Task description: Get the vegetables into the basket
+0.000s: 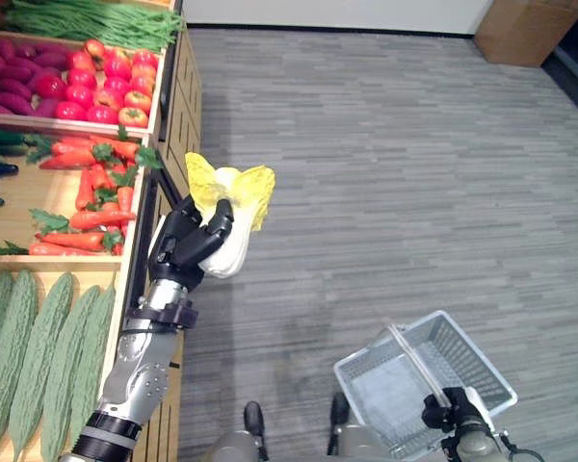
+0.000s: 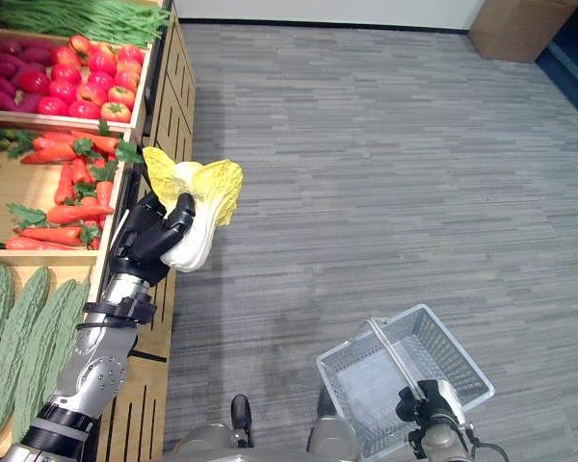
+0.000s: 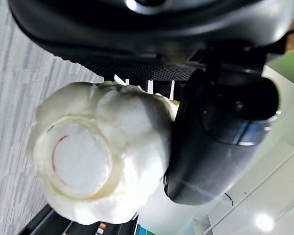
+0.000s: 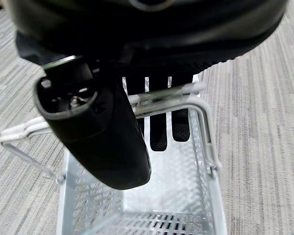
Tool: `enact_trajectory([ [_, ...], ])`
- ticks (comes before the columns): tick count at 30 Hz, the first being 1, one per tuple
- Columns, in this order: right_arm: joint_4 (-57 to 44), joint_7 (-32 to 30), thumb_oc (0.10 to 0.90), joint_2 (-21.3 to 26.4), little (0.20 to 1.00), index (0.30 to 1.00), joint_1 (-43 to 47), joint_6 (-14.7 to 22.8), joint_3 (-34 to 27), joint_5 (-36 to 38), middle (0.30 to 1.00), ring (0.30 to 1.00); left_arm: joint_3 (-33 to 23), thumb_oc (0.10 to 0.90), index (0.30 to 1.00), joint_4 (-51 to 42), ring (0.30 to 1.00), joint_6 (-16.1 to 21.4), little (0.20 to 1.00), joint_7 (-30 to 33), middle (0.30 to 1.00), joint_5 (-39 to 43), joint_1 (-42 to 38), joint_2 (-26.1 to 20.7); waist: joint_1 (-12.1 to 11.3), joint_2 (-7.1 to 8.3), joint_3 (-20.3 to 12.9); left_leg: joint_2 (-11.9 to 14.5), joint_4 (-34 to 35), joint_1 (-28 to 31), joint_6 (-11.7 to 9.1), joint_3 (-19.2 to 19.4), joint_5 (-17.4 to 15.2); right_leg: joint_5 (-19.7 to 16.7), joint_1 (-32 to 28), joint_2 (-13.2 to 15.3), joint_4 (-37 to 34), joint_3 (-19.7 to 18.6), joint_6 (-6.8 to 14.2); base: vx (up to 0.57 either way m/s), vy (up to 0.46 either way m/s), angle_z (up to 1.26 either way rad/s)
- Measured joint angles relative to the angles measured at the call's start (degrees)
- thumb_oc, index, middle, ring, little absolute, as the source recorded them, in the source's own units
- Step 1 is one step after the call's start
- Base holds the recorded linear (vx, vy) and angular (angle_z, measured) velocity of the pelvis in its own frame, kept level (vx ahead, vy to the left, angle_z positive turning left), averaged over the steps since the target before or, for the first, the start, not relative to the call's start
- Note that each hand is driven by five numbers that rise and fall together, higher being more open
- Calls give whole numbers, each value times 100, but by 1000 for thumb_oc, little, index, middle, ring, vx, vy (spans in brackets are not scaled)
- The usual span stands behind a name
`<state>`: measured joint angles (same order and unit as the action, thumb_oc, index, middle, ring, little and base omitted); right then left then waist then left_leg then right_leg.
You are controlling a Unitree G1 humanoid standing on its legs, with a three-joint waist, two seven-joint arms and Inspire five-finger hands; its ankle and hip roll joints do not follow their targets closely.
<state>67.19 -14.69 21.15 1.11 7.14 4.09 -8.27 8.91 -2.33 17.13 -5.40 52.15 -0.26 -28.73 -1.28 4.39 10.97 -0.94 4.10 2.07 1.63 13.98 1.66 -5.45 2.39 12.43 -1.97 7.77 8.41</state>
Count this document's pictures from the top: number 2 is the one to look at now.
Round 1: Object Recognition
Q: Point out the wooden produce stand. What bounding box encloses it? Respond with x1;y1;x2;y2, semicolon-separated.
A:
0;0;197;462

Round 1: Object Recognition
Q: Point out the clear plastic shopping basket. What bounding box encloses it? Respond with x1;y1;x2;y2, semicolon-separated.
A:
316;303;496;461

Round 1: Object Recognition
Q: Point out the brown cardboard box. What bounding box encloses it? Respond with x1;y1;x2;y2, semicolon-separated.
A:
467;0;578;64

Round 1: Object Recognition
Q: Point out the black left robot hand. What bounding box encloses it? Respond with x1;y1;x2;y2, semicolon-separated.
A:
106;191;197;286

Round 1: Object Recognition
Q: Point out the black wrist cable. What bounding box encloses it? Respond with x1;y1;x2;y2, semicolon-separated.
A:
461;423;512;462

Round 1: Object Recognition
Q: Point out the dark blue door panel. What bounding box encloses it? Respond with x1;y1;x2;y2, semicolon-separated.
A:
535;0;578;127

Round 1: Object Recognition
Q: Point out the orange carrot with leaves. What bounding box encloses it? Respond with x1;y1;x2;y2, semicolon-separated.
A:
90;161;120;211
7;130;79;159
13;223;102;248
63;182;100;209
70;158;93;186
0;235;77;252
54;163;75;206
7;202;115;230
19;143;79;166
70;119;145;165

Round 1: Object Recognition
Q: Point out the yellow white napa cabbage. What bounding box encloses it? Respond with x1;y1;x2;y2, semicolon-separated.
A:
142;146;245;273

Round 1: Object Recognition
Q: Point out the black label holder strip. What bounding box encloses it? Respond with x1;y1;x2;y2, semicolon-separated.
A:
143;41;158;137
121;161;146;230

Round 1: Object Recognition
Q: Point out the green long beans bundle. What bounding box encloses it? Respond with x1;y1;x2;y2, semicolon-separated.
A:
0;0;171;47

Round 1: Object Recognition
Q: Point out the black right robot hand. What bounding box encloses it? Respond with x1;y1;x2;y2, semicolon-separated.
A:
395;378;466;434

